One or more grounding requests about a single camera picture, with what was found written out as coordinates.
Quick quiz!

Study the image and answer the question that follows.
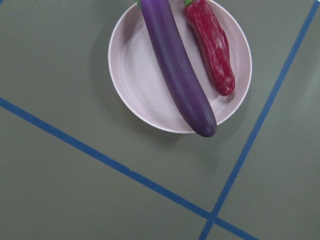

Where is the red chili pepper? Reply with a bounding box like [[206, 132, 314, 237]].
[[183, 0, 236, 97]]

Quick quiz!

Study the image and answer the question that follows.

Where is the purple eggplant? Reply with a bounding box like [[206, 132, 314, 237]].
[[137, 0, 217, 138]]

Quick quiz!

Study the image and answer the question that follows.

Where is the pink plate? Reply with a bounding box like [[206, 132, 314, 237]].
[[108, 0, 252, 134]]

